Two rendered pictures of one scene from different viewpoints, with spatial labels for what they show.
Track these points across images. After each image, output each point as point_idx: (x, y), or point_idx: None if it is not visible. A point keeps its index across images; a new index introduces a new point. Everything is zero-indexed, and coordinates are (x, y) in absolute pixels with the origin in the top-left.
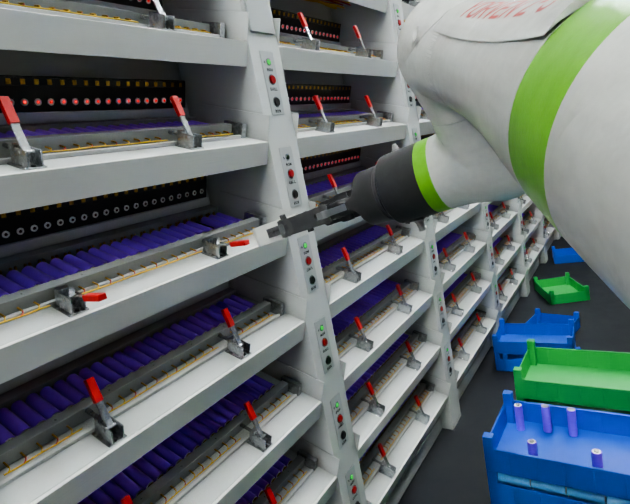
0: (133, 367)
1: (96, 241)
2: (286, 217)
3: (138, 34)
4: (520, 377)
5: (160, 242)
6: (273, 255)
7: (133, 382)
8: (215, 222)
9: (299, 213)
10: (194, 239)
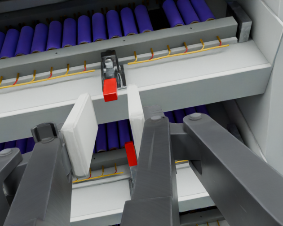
0: None
1: (14, 21)
2: (69, 129)
3: None
4: None
5: (62, 40)
6: (230, 93)
7: None
8: (170, 15)
9: (136, 118)
10: (92, 49)
